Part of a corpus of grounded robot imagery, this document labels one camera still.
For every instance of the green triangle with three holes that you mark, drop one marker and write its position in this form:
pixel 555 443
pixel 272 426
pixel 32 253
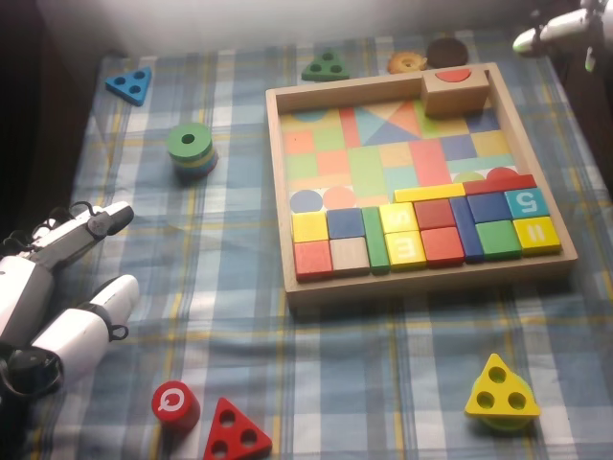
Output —
pixel 325 75

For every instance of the red triangle with three holes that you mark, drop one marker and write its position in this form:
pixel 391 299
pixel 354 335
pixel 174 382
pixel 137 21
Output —
pixel 233 433

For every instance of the blue plaid table cloth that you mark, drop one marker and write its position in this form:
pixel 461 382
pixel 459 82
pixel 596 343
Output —
pixel 239 335

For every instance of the wooden tray with printed floor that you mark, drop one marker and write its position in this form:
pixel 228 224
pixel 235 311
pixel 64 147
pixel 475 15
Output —
pixel 373 158

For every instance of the red cylinder with white mark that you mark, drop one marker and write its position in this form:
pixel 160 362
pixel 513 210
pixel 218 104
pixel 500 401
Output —
pixel 177 417

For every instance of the blue triangle with three holes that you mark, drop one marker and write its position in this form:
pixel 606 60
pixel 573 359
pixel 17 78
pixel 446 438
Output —
pixel 129 81

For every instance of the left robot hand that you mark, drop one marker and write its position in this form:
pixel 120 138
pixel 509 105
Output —
pixel 29 287

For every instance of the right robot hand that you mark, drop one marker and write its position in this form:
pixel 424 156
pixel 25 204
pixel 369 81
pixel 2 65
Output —
pixel 555 26

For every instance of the yellow triangle with three holes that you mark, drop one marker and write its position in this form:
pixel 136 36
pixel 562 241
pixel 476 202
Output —
pixel 500 389

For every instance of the dark chocolate round cookie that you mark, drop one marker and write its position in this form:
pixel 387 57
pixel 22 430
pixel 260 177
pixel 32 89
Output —
pixel 446 52

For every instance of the natural wooden block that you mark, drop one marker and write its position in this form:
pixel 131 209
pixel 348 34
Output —
pixel 455 103

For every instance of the tan flower-shaped cookie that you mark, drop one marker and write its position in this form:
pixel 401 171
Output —
pixel 397 64

